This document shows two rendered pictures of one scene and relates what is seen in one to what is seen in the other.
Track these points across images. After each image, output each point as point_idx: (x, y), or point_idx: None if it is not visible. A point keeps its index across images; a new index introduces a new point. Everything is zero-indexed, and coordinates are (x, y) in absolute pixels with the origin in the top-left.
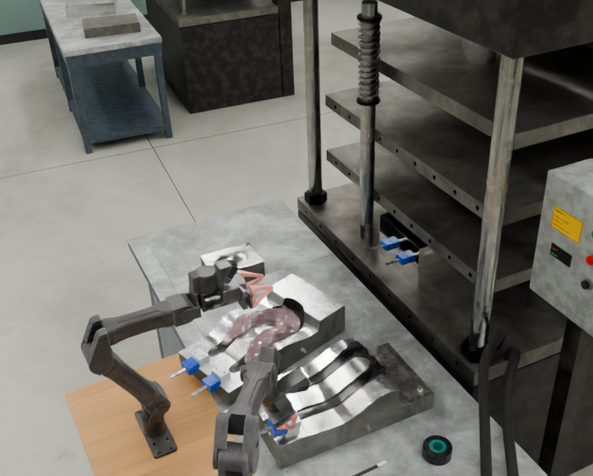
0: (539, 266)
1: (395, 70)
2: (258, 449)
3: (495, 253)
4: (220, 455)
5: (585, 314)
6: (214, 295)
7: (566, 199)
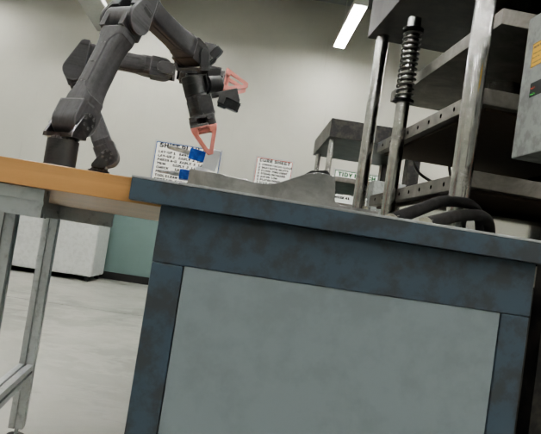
0: (520, 123)
1: (427, 66)
2: (147, 21)
3: (474, 110)
4: (110, 8)
5: None
6: (194, 67)
7: None
